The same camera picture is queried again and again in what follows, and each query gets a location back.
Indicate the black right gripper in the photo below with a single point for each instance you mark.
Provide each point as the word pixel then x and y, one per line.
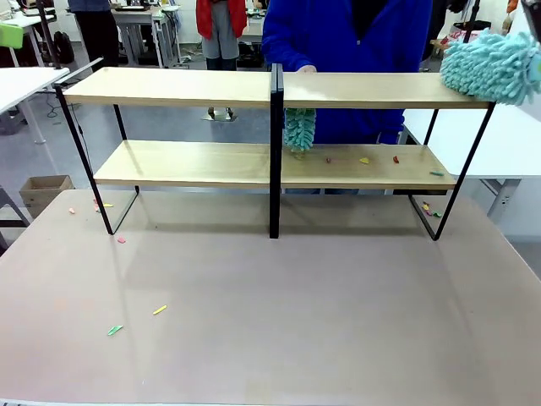
pixel 533 7

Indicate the teal paper scrap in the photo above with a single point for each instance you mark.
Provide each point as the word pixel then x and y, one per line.
pixel 436 173

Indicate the person's right forearm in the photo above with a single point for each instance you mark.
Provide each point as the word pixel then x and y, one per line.
pixel 287 51

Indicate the person's right hand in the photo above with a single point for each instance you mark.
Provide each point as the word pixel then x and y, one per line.
pixel 307 69

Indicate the white table with drawer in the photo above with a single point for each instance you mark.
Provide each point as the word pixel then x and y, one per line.
pixel 507 144

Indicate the person in blue jacket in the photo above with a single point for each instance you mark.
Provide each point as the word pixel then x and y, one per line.
pixel 346 38

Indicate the person in red vest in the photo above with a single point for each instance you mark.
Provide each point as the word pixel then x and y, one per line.
pixel 222 29

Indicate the metal floor socket plate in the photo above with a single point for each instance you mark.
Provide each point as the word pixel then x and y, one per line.
pixel 220 114

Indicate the grey desk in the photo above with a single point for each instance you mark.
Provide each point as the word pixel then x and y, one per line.
pixel 141 25

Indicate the person in black trousers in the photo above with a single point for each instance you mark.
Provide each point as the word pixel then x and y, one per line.
pixel 95 29

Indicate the black backpack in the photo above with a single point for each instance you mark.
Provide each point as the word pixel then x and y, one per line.
pixel 63 46

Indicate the black stand pole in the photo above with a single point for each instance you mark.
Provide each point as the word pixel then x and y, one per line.
pixel 47 34

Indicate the cardboard box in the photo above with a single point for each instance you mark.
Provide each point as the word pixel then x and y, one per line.
pixel 42 194

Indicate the green chair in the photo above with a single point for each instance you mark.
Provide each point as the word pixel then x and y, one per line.
pixel 10 34

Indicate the wooden shelf rack black frame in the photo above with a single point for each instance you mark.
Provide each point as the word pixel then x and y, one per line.
pixel 380 91
pixel 139 91

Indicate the grey metal rail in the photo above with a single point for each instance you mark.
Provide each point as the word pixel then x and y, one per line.
pixel 82 72

